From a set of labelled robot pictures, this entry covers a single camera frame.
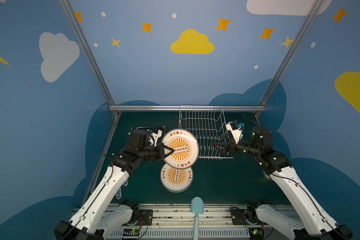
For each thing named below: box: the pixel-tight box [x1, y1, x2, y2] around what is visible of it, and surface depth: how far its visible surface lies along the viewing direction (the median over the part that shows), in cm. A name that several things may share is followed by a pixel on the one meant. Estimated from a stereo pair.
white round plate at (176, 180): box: [160, 162, 194, 193], surface depth 87 cm
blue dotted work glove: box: [115, 180, 128, 200], surface depth 82 cm
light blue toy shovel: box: [190, 196, 204, 240], surface depth 78 cm
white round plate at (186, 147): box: [163, 128, 199, 169], surface depth 73 cm
